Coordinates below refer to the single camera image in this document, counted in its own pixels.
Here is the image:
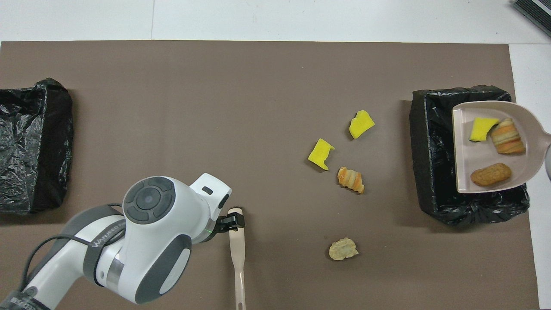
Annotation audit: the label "golden croissant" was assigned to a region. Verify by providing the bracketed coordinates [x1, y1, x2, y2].
[337, 166, 365, 195]

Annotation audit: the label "pale yellow pastry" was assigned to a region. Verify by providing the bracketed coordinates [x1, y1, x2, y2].
[328, 237, 359, 261]

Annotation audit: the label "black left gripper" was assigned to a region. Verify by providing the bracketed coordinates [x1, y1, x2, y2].
[211, 213, 246, 234]

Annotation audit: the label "orange striped bread roll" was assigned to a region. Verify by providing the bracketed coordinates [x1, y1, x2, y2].
[491, 118, 526, 155]

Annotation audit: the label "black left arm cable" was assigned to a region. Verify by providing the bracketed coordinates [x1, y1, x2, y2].
[19, 202, 125, 293]

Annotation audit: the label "beige hand brush black bristles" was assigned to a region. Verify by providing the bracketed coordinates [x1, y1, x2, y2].
[227, 208, 247, 310]

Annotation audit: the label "bin with black trash bag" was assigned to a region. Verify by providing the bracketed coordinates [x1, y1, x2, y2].
[409, 85, 530, 226]
[0, 77, 74, 214]

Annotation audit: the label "yellow sponge with green side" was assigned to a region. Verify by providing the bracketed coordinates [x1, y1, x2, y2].
[469, 117, 501, 142]

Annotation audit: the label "brown table mat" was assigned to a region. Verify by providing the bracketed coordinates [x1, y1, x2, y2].
[0, 40, 541, 310]

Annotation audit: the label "dark ribbed panel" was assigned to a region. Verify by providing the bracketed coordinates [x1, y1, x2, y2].
[511, 0, 551, 37]

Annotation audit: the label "beige plastic dustpan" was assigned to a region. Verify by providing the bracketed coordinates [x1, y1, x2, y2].
[451, 100, 551, 194]

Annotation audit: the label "brown oval bread roll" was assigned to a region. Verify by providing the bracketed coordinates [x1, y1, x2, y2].
[470, 162, 512, 187]

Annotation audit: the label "notched yellow sponge piece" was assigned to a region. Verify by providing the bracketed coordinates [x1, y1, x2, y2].
[307, 138, 335, 171]

